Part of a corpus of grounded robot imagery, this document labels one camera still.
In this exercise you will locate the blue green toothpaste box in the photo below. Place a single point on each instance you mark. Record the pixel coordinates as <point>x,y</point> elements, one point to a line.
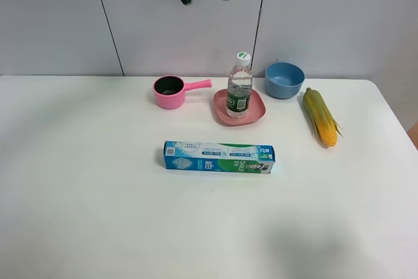
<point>218,157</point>

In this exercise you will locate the pink saucepan with handle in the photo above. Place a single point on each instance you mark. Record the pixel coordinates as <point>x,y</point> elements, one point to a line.
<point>170,90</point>

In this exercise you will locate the clear water bottle green label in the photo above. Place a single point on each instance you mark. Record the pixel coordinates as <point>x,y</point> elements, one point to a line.
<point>239,86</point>

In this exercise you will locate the pink square plate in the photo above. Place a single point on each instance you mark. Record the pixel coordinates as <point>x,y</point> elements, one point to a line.
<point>256,109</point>

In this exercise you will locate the toy corn cob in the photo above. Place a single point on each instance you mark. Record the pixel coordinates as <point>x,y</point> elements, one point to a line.
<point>326,127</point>

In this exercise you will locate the blue bowl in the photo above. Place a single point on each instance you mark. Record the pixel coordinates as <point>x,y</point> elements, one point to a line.
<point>283,80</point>

